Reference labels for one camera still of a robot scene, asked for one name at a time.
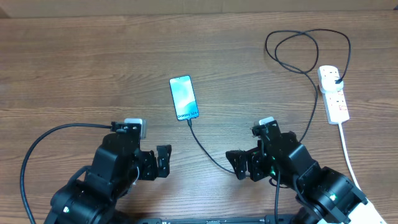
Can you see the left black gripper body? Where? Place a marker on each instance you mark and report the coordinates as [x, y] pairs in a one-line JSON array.
[[145, 166]]

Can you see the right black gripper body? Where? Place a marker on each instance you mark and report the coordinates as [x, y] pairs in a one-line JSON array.
[[262, 167]]

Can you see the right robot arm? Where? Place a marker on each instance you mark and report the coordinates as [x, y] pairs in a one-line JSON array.
[[326, 195]]

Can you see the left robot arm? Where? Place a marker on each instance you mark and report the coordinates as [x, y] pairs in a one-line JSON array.
[[91, 194]]

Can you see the white charger plug adapter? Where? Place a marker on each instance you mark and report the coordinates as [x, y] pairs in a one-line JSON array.
[[330, 85]]

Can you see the white power strip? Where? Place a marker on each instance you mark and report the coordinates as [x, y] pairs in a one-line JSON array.
[[335, 103]]

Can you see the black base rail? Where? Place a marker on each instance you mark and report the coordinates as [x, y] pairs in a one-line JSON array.
[[217, 220]]

